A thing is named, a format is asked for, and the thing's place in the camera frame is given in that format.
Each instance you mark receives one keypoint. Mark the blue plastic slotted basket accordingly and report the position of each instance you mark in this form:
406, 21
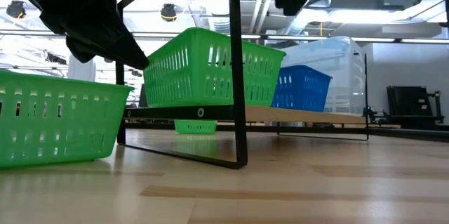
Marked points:
301, 90

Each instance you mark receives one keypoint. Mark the black metal shelf wooden board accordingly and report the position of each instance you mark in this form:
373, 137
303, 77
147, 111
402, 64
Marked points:
238, 129

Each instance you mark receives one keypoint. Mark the black computer monitor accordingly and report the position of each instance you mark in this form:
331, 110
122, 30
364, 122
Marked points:
142, 99

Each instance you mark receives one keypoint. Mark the green plastic slotted basket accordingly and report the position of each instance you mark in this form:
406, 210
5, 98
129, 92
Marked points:
52, 136
182, 73
196, 127

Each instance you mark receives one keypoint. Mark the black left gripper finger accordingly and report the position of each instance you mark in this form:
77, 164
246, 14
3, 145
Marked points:
79, 52
115, 45

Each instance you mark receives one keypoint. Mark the black aluminium table frame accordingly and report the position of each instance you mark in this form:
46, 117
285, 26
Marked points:
403, 132

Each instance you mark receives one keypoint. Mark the black equipment rack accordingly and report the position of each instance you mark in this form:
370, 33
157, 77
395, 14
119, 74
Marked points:
407, 101

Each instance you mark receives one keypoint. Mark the ceiling light strip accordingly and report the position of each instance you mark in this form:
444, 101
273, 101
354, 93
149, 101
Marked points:
372, 39
158, 34

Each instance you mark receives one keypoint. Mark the background black robot arm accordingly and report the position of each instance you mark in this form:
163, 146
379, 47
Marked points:
377, 113

